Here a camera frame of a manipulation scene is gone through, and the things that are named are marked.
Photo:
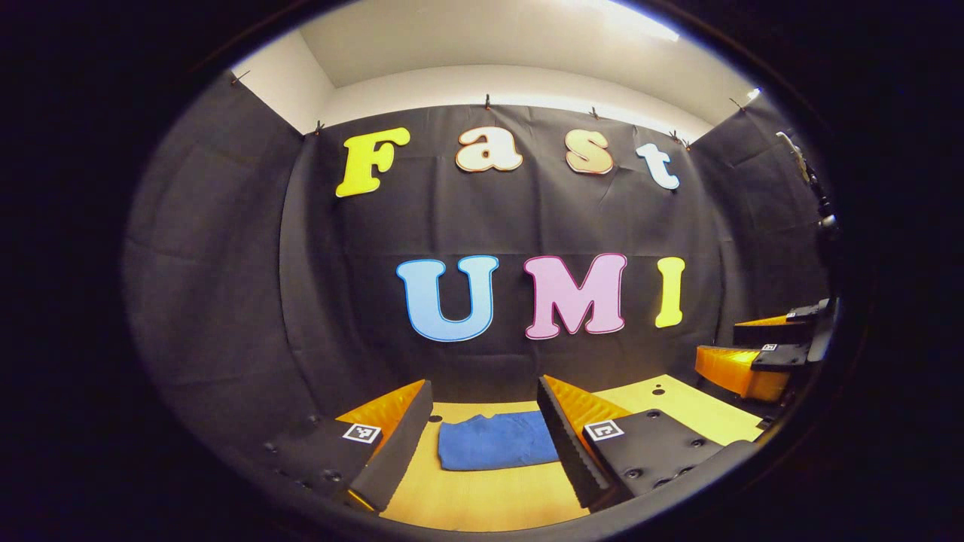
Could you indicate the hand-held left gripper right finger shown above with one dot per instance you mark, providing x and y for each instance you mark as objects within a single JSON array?
[{"x": 565, "y": 444}]

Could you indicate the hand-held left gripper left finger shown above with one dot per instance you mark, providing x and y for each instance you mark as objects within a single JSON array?
[{"x": 403, "y": 444}]

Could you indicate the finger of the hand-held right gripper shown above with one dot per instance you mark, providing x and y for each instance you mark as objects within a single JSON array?
[
  {"x": 734, "y": 373},
  {"x": 768, "y": 335}
]

